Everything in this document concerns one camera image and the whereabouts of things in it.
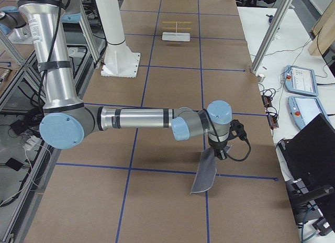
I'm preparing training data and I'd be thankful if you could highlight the aluminium frame post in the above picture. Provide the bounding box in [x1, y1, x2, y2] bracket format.
[250, 0, 293, 74]

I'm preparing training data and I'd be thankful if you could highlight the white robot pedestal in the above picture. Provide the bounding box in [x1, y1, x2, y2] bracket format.
[95, 0, 141, 78]

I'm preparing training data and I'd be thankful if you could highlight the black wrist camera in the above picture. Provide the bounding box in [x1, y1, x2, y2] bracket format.
[228, 119, 247, 141]

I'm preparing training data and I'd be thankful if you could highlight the wooden rack bar right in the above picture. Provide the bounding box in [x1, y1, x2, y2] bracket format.
[162, 27, 191, 32]

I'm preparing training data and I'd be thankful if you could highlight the white towel rack base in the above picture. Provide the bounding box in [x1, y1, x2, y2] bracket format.
[162, 32, 191, 42]

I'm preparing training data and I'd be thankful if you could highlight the near teach pendant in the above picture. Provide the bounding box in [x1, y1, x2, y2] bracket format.
[288, 96, 329, 130]

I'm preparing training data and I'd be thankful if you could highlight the grey blue towel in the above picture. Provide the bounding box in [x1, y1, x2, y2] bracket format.
[191, 147, 217, 194]

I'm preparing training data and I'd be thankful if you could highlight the wooden rack bar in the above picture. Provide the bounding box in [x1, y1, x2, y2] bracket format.
[162, 21, 192, 25]
[162, 27, 191, 32]

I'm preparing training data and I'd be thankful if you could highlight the wooden rack bar left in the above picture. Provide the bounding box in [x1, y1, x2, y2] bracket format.
[162, 21, 192, 25]

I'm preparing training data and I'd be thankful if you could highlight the black laptop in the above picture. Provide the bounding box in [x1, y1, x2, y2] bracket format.
[277, 113, 335, 191]

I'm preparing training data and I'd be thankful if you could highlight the teach pendant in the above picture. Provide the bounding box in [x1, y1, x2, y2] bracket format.
[284, 65, 318, 96]
[288, 96, 329, 130]

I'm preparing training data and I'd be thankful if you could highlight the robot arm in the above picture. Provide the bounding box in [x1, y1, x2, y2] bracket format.
[17, 0, 232, 159]
[1, 6, 32, 45]

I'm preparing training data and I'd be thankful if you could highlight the far teach pendant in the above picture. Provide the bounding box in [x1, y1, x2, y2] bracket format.
[284, 65, 318, 96]

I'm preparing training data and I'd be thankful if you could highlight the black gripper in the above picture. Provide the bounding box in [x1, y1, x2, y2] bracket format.
[208, 135, 230, 160]

